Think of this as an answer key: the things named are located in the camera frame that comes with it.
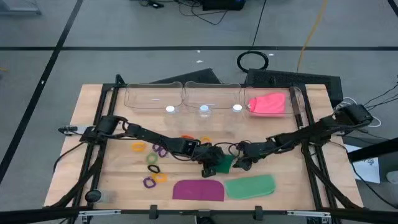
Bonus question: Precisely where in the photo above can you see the clear plastic bin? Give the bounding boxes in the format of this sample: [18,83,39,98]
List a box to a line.
[241,84,302,118]
[183,81,243,110]
[124,81,184,110]

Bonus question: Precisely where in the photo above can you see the black metal beam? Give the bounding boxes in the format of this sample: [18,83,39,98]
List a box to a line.
[347,138,398,164]

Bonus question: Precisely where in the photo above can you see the light green cloth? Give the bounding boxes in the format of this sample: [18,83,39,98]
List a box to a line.
[224,174,277,200]

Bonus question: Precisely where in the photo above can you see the silver metal bracket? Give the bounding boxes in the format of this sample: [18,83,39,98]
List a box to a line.
[286,210,332,218]
[78,209,123,217]

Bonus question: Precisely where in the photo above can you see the pink cloth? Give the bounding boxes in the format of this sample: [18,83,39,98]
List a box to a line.
[248,92,287,115]

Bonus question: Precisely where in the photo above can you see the green coil wristband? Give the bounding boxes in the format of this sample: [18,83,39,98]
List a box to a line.
[145,152,159,165]

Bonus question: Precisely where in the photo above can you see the black equipment box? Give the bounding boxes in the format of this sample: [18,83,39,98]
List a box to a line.
[201,0,248,11]

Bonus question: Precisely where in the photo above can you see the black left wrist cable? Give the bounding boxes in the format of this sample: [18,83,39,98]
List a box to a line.
[214,141,241,157]

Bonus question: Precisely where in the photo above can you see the long black cable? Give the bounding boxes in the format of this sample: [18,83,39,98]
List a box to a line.
[251,0,268,52]

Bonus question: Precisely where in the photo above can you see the black-capped cylinder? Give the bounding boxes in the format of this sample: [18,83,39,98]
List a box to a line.
[84,189,118,205]

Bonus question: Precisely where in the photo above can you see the black left base cable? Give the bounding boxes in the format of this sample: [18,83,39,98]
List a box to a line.
[53,141,85,172]

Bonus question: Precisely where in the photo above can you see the clear bottle white cap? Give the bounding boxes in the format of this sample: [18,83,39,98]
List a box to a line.
[231,103,245,119]
[164,105,178,119]
[198,104,212,121]

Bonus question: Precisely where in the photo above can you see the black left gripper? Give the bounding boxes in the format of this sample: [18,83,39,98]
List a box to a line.
[194,144,226,179]

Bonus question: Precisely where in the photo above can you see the flat black panel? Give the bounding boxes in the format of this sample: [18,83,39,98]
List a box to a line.
[149,68,221,85]

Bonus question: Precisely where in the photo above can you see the black floor cable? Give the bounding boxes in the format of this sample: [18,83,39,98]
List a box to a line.
[350,161,398,210]

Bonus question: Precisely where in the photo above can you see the yellow cable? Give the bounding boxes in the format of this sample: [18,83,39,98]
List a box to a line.
[297,0,330,73]

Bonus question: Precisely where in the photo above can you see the thin black cables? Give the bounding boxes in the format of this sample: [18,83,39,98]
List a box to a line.
[363,81,398,110]

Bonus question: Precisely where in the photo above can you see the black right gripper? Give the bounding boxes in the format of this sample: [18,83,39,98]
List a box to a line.
[231,140,271,172]

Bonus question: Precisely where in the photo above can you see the magenta cloth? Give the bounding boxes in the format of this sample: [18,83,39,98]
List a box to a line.
[172,179,225,202]

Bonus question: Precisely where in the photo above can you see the coiled black cable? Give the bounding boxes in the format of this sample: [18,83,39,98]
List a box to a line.
[236,50,270,73]

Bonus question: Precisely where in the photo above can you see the tangled black cables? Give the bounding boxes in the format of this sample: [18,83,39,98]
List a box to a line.
[177,0,226,26]

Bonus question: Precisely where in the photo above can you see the white cable bundle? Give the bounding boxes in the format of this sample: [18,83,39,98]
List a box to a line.
[335,96,382,128]

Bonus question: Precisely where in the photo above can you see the white paper sheet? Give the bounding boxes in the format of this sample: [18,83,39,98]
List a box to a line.
[353,152,382,184]

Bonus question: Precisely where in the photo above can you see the grey metal platform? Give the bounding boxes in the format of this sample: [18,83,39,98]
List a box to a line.
[0,0,42,16]

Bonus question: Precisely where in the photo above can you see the black metal rig frame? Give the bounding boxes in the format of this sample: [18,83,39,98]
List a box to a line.
[0,73,398,224]

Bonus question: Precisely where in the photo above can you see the large black case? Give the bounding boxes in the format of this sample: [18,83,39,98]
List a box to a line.
[244,68,345,108]

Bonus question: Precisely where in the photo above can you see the dark green cloth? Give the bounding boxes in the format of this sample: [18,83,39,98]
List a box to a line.
[214,154,234,174]

